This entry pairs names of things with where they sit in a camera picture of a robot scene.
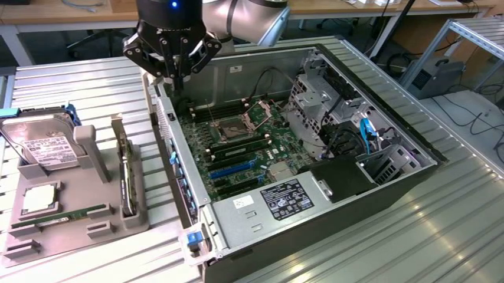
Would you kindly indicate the blue expansion slot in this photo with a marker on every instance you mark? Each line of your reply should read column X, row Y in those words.
column 230, row 171

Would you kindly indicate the open black PC case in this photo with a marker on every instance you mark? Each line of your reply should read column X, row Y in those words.
column 354, row 212

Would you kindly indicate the blue case latch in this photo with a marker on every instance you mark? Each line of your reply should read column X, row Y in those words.
column 192, row 239

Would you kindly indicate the CPU socket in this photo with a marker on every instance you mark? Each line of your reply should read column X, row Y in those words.
column 231, row 128

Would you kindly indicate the silver hard disk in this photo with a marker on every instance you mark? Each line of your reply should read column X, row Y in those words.
column 42, row 141

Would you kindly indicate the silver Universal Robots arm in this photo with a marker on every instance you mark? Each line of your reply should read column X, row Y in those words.
column 251, row 20

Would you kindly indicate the grey parts rack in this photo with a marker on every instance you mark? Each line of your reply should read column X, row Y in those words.
column 83, row 206

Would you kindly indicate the silver CPU chip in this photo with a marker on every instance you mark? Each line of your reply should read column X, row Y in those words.
column 38, row 199

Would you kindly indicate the grey power supply unit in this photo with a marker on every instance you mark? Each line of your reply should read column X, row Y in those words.
column 243, row 218

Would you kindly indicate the black slanted pole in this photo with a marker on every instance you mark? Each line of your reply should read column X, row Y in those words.
column 395, row 26

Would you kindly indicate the blue disk caddy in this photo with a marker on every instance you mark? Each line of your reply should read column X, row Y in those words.
column 72, row 113

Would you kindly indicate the silver chipset heatsink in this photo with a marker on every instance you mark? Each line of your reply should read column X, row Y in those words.
column 279, row 171

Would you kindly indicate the metal socket cover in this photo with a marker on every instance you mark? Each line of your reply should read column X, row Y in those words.
column 260, row 113

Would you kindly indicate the loose green RAM stick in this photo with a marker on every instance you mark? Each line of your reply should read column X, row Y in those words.
column 58, row 218

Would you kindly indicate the green graphics card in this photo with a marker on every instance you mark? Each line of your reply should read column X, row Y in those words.
column 127, row 171

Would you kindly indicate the wooden desk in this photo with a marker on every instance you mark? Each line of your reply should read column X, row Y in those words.
column 58, row 16

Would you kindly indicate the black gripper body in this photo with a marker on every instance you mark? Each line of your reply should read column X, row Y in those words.
column 171, row 23

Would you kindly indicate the metal disk bay cage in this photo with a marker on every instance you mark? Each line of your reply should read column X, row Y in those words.
column 314, row 97

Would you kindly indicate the aluminium frame table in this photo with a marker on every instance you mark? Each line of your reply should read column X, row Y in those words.
column 472, row 32

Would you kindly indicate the thin locking lever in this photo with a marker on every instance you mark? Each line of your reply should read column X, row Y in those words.
column 211, row 112

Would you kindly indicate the black plastic shroud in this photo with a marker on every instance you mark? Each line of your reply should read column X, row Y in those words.
column 338, row 177

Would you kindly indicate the green motherboard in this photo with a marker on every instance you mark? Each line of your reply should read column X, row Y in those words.
column 275, row 144

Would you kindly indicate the black office chair base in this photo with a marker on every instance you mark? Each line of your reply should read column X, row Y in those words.
column 97, row 39

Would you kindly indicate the installed green RAM stick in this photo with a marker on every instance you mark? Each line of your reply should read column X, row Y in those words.
column 235, row 151

